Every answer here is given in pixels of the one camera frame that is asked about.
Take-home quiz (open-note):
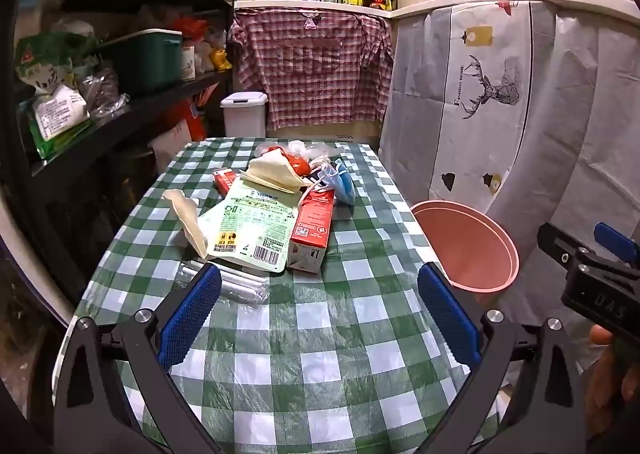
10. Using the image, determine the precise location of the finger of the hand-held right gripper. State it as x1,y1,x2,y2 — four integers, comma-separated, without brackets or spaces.
594,223,640,267
537,223,583,269

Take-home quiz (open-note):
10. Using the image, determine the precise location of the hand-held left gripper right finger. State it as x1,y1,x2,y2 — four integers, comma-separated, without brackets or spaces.
417,261,587,454

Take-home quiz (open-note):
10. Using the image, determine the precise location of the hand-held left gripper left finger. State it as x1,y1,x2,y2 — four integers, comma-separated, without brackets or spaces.
52,263,223,454

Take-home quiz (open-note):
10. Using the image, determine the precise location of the clear wrapper with white sticks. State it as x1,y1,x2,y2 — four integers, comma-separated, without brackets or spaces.
177,256,268,307

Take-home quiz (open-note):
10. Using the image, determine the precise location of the pink plastic bin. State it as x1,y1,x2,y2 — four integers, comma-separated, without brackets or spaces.
410,200,521,293

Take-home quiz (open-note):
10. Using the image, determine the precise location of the beige paper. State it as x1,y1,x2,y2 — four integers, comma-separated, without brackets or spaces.
162,189,211,259

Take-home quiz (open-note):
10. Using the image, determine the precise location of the green and white pouch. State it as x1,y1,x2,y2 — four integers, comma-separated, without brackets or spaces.
197,177,301,275

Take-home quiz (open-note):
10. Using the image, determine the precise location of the small red box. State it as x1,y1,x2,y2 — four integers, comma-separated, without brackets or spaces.
213,169,238,195

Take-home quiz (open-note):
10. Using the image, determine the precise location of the tall red carton box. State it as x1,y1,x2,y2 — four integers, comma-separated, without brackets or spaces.
286,186,336,275

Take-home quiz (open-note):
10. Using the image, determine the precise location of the blue face mask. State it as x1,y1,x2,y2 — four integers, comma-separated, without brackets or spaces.
320,161,357,205

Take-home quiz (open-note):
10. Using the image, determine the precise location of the orange plastic bag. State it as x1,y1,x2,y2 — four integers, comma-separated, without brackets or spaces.
265,146,312,178

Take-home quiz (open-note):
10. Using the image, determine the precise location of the clear plastic bag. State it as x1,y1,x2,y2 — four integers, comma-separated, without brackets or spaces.
287,140,347,165

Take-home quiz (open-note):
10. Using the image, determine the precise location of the person's right hand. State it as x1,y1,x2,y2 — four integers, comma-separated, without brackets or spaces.
585,325,640,416

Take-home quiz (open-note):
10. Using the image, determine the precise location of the green checked tablecloth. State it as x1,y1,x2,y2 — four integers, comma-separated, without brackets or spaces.
55,136,501,454

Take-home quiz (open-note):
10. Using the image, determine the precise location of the white deer print cloth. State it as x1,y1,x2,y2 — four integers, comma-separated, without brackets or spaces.
379,0,640,329

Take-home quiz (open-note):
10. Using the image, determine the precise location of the white cardboard box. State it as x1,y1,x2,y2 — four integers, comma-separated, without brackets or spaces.
150,121,193,175

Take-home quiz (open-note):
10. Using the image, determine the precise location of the orange carton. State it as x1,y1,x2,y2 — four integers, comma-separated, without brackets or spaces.
170,98,208,145

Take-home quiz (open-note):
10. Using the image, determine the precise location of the white pedal bin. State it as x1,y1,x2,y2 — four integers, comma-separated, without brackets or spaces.
220,92,268,139

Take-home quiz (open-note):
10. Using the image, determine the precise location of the crumpled clear bag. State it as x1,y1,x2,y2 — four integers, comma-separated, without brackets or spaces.
80,68,132,121

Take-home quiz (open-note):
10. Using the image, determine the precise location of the green and white packet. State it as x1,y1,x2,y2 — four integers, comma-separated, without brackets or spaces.
20,84,96,157

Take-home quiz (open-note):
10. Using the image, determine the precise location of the white labelled jar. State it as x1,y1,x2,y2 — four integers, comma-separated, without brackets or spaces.
181,44,197,82

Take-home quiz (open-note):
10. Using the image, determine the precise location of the green storage box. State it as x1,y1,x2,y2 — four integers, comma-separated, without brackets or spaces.
97,28,183,97

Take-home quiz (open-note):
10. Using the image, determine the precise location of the red plaid shirt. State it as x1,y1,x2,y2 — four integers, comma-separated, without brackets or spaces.
229,8,396,132

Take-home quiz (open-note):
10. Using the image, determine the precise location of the orange bag on shelf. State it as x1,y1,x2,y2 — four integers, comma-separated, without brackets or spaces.
172,18,208,47

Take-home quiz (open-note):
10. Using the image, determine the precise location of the green snack bag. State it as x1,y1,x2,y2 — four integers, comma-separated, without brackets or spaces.
15,31,96,94

